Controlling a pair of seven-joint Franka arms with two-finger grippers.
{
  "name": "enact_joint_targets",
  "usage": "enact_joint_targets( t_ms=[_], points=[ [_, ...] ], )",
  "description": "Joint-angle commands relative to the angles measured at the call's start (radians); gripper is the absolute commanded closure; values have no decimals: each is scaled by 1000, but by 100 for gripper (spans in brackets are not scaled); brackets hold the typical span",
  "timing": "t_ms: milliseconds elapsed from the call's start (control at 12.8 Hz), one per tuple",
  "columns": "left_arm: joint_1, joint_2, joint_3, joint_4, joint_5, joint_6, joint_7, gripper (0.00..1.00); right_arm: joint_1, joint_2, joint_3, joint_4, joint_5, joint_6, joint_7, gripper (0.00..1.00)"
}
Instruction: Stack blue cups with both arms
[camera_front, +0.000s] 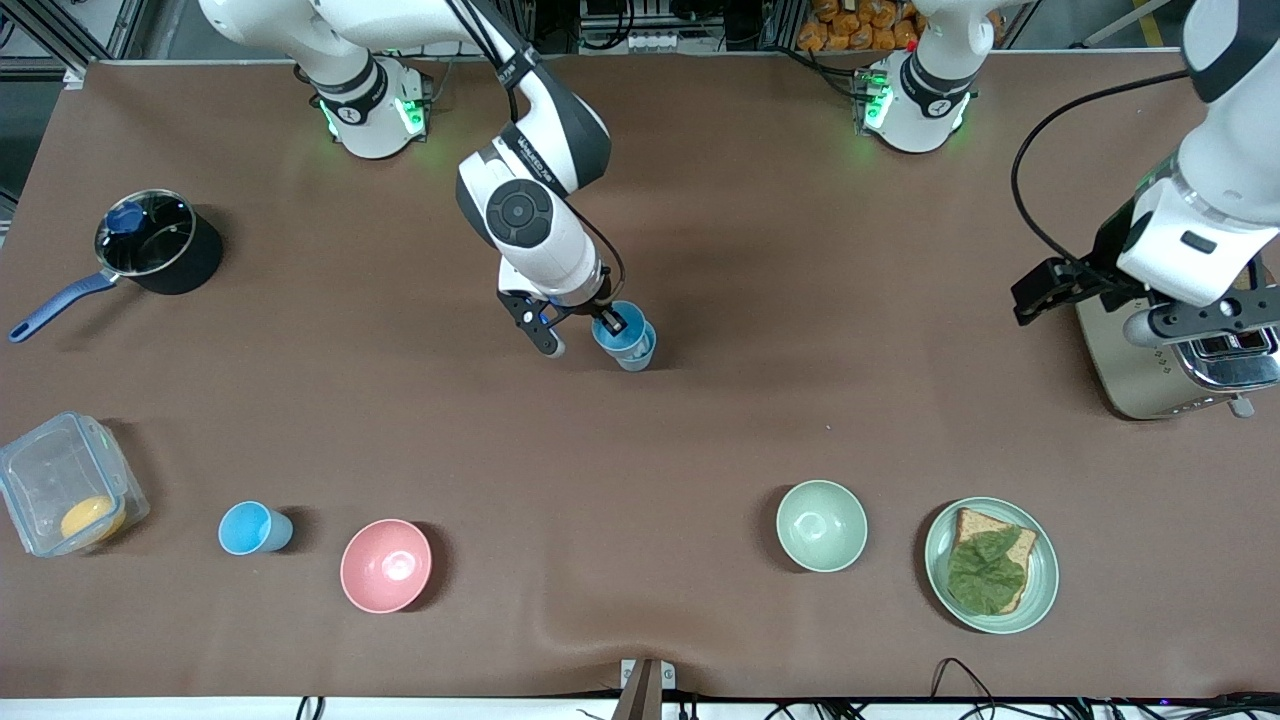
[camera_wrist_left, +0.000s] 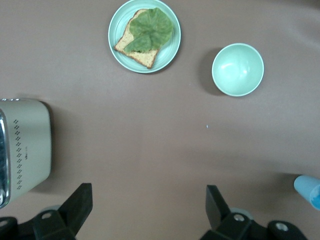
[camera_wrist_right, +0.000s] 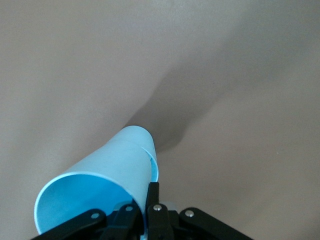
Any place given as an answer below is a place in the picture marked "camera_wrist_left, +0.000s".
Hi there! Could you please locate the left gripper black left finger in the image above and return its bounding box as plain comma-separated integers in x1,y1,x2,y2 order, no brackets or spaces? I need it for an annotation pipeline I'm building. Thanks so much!
32,182,94,240

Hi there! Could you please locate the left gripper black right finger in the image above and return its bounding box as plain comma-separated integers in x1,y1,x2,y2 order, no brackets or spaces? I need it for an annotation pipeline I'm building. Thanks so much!
201,184,254,240

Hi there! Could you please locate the blue cup holding white paper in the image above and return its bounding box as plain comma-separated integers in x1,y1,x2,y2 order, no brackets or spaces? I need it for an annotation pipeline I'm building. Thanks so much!
293,174,320,211

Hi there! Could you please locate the beige and chrome toaster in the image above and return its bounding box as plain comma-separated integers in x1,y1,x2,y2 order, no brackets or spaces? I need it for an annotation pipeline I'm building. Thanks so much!
0,98,53,210

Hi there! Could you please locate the brown table cloth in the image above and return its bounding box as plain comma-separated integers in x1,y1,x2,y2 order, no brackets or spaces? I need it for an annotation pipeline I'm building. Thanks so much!
0,0,320,240

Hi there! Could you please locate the pale green bowl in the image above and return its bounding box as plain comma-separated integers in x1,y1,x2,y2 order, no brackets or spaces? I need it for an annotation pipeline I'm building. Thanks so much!
211,42,265,97

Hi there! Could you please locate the pale green plate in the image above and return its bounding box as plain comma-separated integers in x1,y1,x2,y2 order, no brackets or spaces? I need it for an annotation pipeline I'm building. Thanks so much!
107,0,182,74

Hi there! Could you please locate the brown bread slice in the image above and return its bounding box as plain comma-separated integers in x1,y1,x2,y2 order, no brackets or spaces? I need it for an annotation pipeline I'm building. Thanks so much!
113,8,162,70

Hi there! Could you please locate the green lettuce leaf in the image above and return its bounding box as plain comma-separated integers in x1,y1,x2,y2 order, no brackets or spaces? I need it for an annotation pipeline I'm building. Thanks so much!
124,7,174,54

